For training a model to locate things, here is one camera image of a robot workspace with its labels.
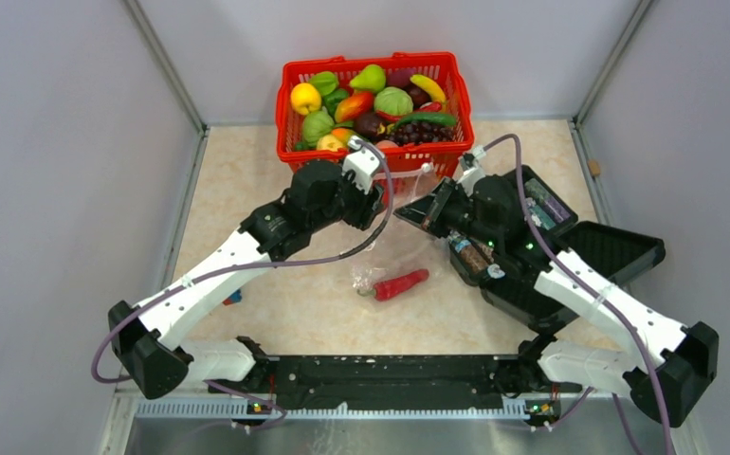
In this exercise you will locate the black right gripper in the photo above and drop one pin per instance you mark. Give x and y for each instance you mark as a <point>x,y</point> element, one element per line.
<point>428,210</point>

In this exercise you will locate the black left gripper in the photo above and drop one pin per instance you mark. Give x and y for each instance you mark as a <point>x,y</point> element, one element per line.
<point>368,206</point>

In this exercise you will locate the green pear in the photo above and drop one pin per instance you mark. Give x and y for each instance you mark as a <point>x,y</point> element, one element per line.
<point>372,78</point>

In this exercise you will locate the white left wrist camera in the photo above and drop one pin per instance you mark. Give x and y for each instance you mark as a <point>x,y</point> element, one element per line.
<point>364,160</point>

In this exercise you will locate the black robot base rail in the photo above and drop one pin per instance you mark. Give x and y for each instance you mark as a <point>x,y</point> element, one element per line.
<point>392,382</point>

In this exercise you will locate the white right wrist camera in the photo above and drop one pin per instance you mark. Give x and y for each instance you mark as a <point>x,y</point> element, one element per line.
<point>471,167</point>

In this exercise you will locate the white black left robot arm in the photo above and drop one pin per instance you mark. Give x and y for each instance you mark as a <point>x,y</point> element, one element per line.
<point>146,337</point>

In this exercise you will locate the orange green mango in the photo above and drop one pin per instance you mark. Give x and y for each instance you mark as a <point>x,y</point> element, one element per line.
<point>354,106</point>

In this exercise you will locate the dark purple grape bunch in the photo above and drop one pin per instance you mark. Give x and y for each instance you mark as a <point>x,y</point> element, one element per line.
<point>420,132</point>

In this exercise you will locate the yellow apple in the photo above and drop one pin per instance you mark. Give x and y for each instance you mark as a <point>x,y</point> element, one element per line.
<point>305,99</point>

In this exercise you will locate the red chili pepper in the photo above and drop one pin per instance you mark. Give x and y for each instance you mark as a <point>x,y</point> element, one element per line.
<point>391,288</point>

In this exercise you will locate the yellow banana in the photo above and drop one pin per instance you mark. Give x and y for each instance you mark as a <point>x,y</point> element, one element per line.
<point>425,89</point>

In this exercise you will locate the clear zip top bag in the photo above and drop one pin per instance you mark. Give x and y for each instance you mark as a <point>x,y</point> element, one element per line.
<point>400,247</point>

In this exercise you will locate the green cucumber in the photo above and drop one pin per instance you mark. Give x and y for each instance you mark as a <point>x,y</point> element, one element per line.
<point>437,118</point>

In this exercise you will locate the green cabbage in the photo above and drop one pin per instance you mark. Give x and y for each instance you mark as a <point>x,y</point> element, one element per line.
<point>316,125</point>

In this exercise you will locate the black open tool case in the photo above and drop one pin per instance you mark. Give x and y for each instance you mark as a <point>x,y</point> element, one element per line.
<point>619,255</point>

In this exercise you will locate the red blue toy block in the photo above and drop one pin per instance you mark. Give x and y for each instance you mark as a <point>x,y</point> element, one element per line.
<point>235,297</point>

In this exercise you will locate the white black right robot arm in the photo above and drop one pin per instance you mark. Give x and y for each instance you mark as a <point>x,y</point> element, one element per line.
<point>664,366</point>

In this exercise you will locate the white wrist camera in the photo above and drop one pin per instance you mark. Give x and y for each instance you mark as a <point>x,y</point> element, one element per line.
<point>364,160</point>
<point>471,167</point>

